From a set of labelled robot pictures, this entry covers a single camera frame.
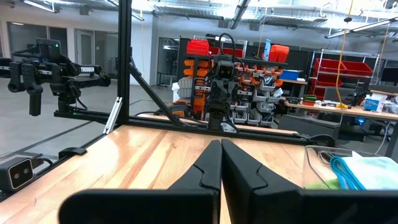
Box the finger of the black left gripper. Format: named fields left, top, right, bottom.
left=214, top=83, right=224, bottom=105
left=223, top=83, right=233, bottom=105

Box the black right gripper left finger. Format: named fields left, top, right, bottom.
left=169, top=139, right=223, bottom=191

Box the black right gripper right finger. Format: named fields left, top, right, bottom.
left=221, top=139, right=303, bottom=191

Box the green microfiber towel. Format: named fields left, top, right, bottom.
left=303, top=178, right=342, bottom=190

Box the blue microfiber towel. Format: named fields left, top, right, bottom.
left=330, top=151, right=398, bottom=191

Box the parts drawer cabinet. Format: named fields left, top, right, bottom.
left=178, top=54, right=289, bottom=128

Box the red storage bin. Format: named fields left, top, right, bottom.
left=186, top=39, right=210, bottom=57

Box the blue bottle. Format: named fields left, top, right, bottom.
left=263, top=39, right=272, bottom=62

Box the orange storage bin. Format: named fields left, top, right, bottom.
left=269, top=44, right=290, bottom=63

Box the blue storage bin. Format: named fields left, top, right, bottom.
left=279, top=69, right=301, bottom=82

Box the clear plastic bin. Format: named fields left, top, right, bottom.
left=304, top=144, right=398, bottom=191

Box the red plastic crate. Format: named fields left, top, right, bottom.
left=341, top=60, right=374, bottom=77
left=313, top=58, right=348, bottom=75

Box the wooden workbench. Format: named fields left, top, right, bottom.
left=284, top=98, right=398, bottom=158

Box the blue white tissue box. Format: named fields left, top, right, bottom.
left=363, top=92, right=389, bottom=113

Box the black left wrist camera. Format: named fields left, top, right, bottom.
left=213, top=55, right=236, bottom=81

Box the silver angle bracket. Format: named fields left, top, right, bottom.
left=103, top=96, right=123, bottom=135

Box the yellow hanging cable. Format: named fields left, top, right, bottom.
left=336, top=0, right=354, bottom=109

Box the metal wire shelf rack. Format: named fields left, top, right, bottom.
left=308, top=49, right=381, bottom=101

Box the small depth camera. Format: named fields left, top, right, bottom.
left=0, top=157, right=35, bottom=192

